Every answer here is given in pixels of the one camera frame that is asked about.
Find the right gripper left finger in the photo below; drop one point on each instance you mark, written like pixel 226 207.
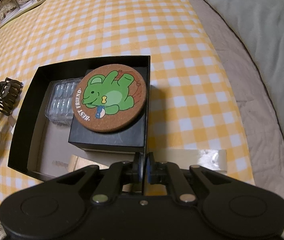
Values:
pixel 118 174

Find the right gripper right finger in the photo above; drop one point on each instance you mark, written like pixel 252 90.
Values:
pixel 170 175

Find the brown claw hair clip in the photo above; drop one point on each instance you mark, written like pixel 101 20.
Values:
pixel 10 90

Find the clear plastic blister tray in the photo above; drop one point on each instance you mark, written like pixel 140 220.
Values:
pixel 58 109

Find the large black box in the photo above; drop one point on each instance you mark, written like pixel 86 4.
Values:
pixel 36 142

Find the cork coaster green bear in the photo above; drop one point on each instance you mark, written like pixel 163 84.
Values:
pixel 109 98

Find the small black closed box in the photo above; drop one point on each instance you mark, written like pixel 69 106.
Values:
pixel 131 138

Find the clear tape strip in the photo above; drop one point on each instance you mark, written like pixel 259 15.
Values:
pixel 215 160

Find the yellow checkered cloth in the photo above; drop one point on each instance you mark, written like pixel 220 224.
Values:
pixel 192 104

